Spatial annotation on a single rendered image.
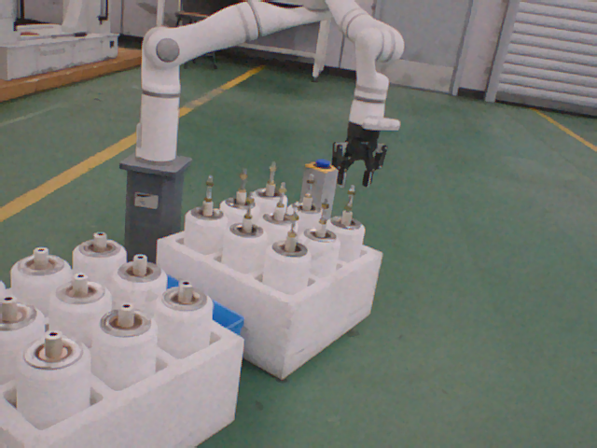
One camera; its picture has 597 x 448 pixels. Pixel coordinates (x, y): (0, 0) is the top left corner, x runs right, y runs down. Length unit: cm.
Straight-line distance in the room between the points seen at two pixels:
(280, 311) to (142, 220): 52
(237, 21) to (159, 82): 24
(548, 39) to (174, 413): 591
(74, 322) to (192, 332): 18
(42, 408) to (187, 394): 23
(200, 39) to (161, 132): 24
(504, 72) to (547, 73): 42
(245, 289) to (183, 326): 29
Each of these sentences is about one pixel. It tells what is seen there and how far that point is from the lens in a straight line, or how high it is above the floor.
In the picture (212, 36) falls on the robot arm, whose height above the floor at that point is 63.
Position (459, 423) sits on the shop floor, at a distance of 127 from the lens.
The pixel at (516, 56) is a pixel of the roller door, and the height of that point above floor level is 48.
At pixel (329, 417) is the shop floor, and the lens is 119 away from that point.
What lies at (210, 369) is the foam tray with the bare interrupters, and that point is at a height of 16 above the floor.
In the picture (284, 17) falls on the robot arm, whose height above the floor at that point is 69.
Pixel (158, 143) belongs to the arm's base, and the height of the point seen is 36.
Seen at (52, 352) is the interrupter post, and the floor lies 26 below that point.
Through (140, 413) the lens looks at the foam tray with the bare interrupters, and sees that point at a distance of 93.
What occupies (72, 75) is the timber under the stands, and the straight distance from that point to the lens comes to 417.
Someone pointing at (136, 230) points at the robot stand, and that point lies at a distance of 156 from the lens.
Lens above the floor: 75
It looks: 21 degrees down
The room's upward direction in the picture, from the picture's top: 8 degrees clockwise
